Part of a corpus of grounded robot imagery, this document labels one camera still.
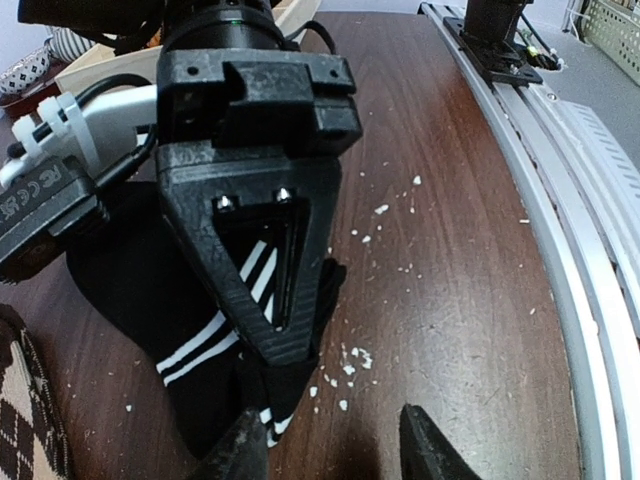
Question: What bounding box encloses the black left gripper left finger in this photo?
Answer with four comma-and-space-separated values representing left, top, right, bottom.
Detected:
187, 408, 270, 480

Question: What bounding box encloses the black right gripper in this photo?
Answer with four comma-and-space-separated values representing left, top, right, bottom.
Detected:
156, 49, 362, 200

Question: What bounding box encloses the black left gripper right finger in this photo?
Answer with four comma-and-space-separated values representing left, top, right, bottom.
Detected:
399, 404, 480, 480

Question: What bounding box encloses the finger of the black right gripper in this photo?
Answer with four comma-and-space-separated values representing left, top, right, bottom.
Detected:
162, 162, 341, 366

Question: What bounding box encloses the black white-striped ankle sock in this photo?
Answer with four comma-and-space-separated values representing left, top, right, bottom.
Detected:
67, 182, 346, 458

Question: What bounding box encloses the brown argyle sock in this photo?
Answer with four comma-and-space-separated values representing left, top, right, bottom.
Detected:
1, 304, 75, 479

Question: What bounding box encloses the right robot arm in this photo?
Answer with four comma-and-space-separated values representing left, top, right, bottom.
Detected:
1, 1, 362, 401

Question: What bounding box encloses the wooden divided organizer box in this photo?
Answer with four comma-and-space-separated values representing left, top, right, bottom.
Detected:
55, 0, 321, 95

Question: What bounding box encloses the grey striped cup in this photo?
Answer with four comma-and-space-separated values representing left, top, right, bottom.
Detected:
49, 28, 95, 63

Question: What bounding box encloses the white patterned bowl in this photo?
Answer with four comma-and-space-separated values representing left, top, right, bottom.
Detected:
0, 40, 51, 95

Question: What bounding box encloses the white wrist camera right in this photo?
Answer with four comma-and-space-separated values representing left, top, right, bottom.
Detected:
0, 82, 161, 284

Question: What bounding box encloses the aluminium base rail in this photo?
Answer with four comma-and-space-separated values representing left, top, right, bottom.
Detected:
421, 2, 639, 479

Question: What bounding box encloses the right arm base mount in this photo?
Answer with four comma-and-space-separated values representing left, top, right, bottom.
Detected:
443, 0, 543, 87

